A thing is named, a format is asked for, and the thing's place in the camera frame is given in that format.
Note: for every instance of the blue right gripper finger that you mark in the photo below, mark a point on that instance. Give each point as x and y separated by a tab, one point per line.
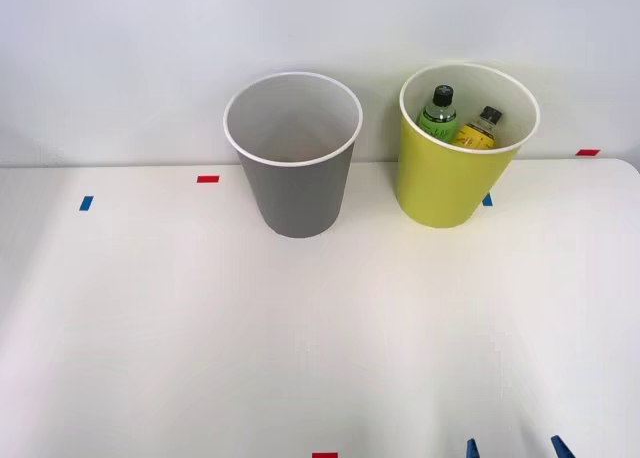
561	449
472	450

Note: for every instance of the green bottle with black cap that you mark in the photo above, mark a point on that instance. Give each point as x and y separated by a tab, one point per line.
439	122

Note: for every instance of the yellow-green plastic waste bin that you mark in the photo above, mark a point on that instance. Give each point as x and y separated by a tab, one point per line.
440	188

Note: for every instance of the grey plastic waste bin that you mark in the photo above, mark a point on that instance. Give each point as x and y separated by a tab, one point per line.
295	198

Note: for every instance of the yellow bottle with black cap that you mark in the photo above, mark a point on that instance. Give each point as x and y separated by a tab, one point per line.
477	136

